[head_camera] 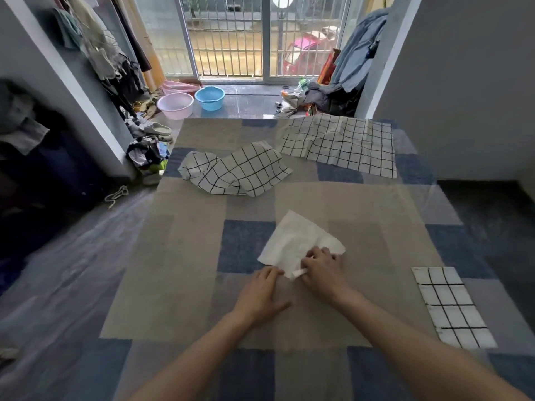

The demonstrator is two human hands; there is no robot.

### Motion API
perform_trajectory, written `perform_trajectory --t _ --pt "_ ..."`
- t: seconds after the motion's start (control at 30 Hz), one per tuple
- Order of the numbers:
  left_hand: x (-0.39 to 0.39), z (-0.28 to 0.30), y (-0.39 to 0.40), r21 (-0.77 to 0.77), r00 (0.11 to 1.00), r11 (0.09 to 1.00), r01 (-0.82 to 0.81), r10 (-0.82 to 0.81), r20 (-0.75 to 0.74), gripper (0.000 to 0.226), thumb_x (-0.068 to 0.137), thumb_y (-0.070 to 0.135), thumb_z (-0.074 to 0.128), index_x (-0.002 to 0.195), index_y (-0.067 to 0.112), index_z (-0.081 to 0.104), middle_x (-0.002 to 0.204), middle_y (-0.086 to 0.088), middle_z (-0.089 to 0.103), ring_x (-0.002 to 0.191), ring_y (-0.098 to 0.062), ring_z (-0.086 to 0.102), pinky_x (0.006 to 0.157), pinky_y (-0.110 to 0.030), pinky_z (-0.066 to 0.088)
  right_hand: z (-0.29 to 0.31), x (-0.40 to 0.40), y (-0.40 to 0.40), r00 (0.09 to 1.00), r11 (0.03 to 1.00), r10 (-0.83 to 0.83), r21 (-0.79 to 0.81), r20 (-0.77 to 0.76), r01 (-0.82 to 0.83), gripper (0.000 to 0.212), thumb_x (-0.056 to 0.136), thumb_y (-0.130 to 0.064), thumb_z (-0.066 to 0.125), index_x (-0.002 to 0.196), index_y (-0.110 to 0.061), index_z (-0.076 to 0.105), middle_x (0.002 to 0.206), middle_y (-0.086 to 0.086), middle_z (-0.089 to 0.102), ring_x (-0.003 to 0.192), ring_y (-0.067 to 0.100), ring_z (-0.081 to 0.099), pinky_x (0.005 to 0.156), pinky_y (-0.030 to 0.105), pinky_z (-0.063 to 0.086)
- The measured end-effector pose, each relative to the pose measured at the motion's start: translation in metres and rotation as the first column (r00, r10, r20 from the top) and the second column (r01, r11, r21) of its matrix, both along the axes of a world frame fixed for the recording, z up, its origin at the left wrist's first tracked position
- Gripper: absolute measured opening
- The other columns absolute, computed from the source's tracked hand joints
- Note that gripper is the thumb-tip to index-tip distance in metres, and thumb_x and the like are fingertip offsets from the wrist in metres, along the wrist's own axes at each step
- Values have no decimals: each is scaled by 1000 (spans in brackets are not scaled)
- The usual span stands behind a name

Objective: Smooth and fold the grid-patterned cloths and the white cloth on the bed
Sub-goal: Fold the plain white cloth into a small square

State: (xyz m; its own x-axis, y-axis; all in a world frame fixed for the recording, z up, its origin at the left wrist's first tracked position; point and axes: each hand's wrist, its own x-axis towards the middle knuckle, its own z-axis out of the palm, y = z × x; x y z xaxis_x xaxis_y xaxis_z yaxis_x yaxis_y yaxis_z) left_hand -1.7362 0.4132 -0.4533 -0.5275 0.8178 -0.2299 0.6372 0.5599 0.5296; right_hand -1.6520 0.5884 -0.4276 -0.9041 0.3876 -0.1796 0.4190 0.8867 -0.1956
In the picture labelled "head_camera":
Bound person's right hand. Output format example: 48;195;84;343
299;246;352;306

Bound person's left hand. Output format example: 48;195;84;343
231;266;292;327

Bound plain white cloth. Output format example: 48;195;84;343
257;210;347;281

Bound person's right forearm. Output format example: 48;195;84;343
333;288;533;401

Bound person's left forearm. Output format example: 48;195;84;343
125;310;257;401

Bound blue beige checkered blanket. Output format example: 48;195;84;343
67;118;535;401

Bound flat white grid cloth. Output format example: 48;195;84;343
277;113;397;179

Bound crumpled white grid cloth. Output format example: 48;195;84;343
178;140;293;198

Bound folded white grid cloth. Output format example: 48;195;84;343
412;266;498;350

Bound pile of bags and clutter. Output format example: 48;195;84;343
274;77;362;118

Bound orange bag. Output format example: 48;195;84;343
318;48;341;86

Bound blue plastic basin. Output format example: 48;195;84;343
194;86;225;111

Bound pile of clothes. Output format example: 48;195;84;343
126;137;172;173

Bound pink scooter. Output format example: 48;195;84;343
283;26;340;75

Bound hanging blue grey clothes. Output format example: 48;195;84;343
330;8;390;93

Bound dark pink plastic basin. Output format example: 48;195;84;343
162;80;201;96

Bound metal window grille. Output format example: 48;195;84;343
176;0;356;80

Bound dark clothes heap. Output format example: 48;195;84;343
0;79;109;263

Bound hanging clothes on rack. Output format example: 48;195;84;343
52;0;153;121

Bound white string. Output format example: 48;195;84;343
104;185;130;209

